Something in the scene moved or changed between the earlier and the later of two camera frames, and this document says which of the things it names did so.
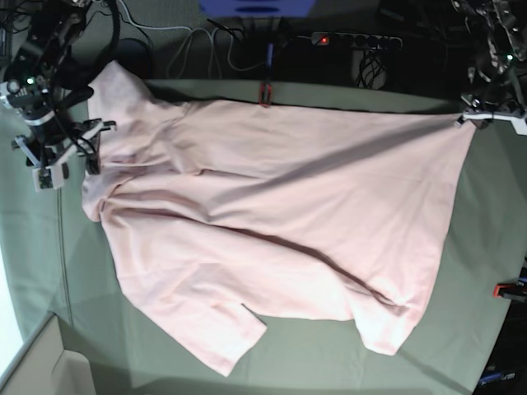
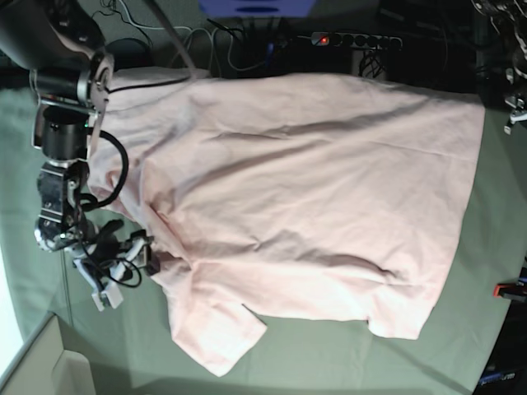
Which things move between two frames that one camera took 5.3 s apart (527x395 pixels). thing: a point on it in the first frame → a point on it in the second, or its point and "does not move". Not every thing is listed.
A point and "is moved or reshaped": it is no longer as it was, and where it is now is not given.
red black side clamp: x=516 y=291 does not move
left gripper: x=55 y=149 → x=110 y=262
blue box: x=257 y=8 does not move
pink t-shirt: x=212 y=207 is moved or reshaped
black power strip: x=375 y=41 does not move
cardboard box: x=44 y=367 does not move
